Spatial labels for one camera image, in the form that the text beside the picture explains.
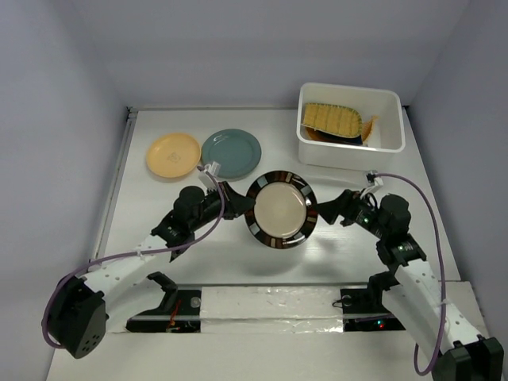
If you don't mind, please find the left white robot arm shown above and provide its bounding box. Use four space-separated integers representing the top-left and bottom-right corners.
41 182 255 359

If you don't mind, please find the teal round plate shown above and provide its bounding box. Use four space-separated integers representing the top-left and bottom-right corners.
202 129 262 179

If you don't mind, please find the yellow woven bamboo tray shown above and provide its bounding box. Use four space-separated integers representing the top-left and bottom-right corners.
302 103 363 138

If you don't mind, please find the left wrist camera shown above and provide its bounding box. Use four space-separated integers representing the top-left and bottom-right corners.
197 161 221 189

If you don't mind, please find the yellow round plate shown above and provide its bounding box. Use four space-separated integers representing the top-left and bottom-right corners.
146 133 202 179

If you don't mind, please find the silver foil taped panel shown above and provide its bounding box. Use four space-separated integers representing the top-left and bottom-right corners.
200 286 344 334

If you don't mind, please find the dark round patterned plate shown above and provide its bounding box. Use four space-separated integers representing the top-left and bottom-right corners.
244 170 318 250

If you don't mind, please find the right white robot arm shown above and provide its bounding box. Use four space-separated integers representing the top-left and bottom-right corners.
315 190 504 380

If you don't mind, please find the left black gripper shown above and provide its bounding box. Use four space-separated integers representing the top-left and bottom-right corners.
189 181 254 232

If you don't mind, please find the aluminium frame rail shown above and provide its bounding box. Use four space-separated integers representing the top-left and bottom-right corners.
87 107 138 264

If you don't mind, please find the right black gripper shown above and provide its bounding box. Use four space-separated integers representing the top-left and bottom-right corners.
311 188 388 240

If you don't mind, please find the white plastic bin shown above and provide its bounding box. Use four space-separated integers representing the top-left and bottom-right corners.
296 83 406 171

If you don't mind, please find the dark blue leaf-shaped plate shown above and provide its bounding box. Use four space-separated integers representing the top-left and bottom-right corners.
311 131 363 146

